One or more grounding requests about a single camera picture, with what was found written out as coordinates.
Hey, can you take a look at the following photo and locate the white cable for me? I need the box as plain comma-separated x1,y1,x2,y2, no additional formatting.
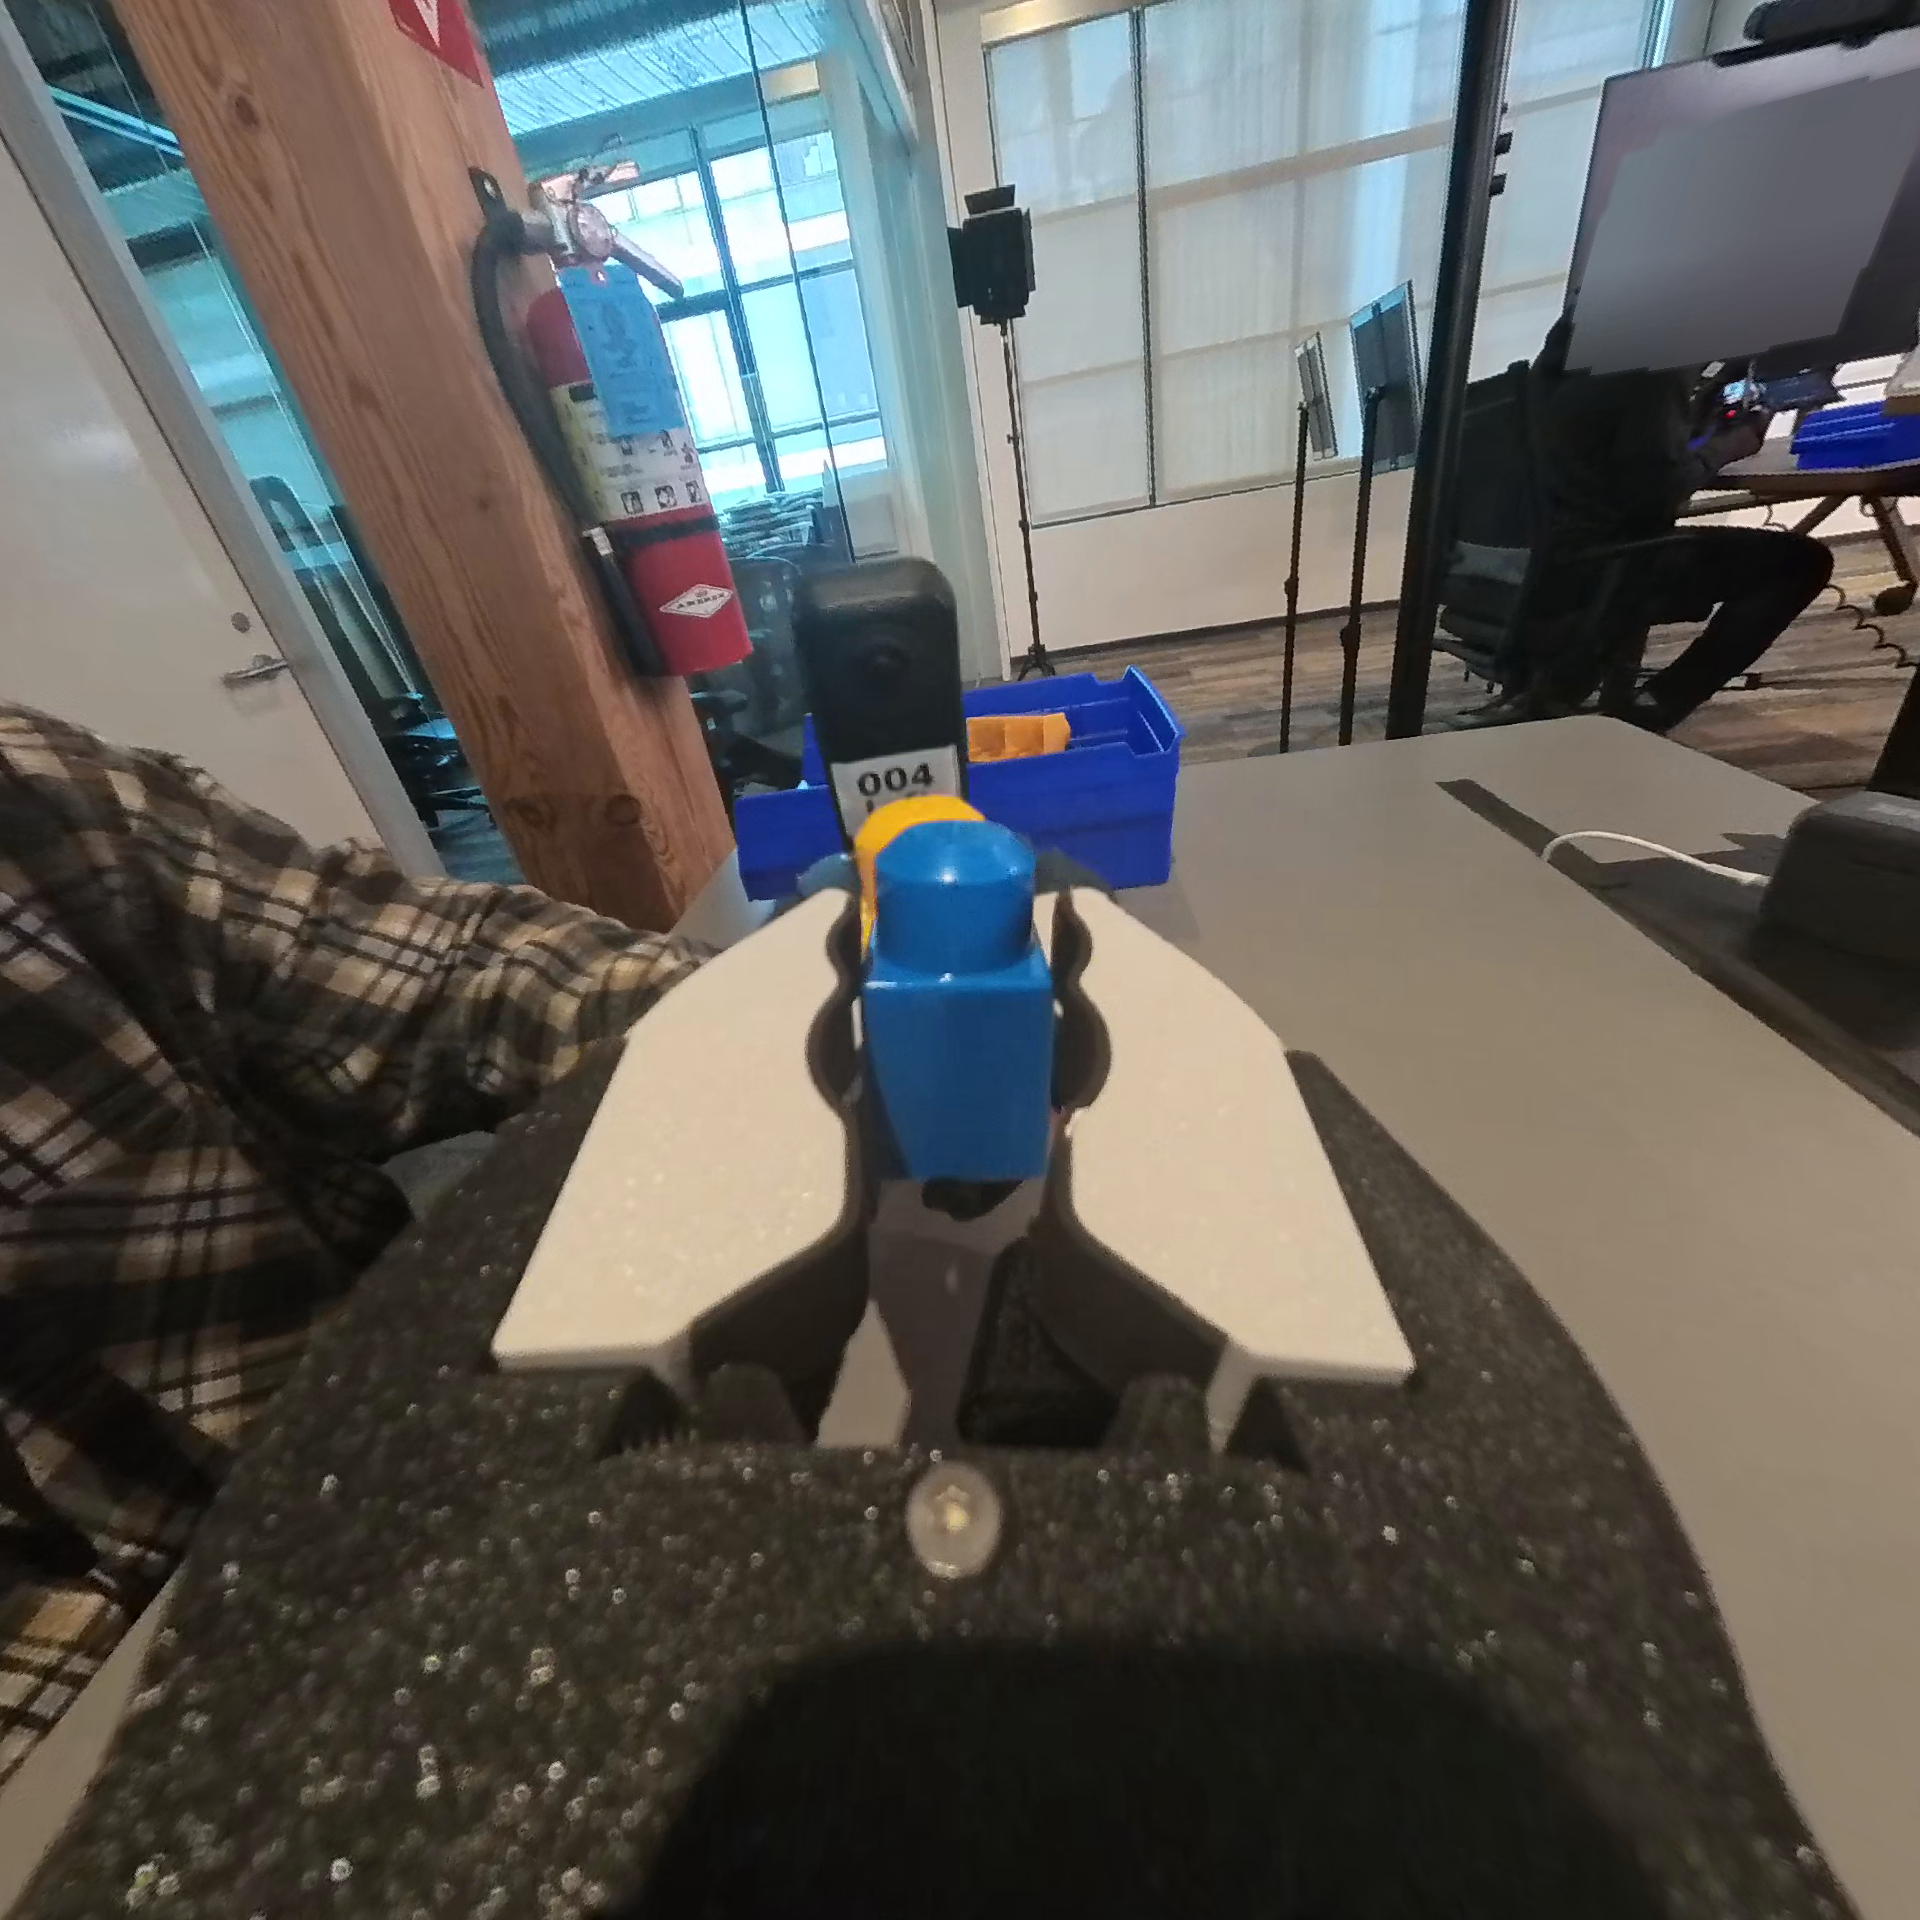
1541,830,1774,889

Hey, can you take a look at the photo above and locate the dark grey box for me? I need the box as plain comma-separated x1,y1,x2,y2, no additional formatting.
1755,791,1920,986

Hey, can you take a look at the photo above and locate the black office chair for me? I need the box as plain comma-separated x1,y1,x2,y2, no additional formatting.
697,557,816,798
368,691,492,834

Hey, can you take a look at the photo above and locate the black webcam bar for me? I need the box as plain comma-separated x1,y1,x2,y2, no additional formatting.
1741,0,1920,48

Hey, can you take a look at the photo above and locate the red fire extinguisher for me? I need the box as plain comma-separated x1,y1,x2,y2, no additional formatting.
472,165,756,681

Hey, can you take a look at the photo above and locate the blue mega block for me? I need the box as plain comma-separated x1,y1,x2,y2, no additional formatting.
857,820,1053,1185

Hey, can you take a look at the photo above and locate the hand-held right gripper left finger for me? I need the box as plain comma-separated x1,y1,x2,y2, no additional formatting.
491,884,875,1378

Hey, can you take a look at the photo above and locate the blue storage bin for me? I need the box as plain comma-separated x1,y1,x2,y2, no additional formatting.
1792,402,1920,463

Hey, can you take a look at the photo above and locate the black computer monitor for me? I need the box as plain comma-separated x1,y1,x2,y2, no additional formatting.
1559,21,1920,375

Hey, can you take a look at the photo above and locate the black studio light stand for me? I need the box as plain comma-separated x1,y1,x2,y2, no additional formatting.
948,183,1059,684

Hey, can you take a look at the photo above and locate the tablet floor stand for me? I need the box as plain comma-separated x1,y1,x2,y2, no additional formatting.
1339,280,1427,745
1275,334,1346,756

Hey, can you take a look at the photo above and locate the red wall sign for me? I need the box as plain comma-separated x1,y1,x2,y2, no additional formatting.
386,0,484,88

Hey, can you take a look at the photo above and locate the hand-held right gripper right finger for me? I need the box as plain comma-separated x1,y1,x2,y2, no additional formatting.
1047,884,1423,1449

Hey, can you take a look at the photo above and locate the wooden office desk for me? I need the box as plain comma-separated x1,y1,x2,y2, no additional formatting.
1696,448,1920,609

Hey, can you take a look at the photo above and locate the blue plastic bin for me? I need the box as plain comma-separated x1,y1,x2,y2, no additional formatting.
737,668,1187,904

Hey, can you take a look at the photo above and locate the black pole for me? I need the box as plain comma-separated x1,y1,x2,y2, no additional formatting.
1383,0,1518,738

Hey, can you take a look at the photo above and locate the yellow one-stud block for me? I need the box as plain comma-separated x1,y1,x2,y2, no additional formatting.
852,801,987,949

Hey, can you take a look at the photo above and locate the person's left forearm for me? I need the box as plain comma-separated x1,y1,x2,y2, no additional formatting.
0,701,717,1788

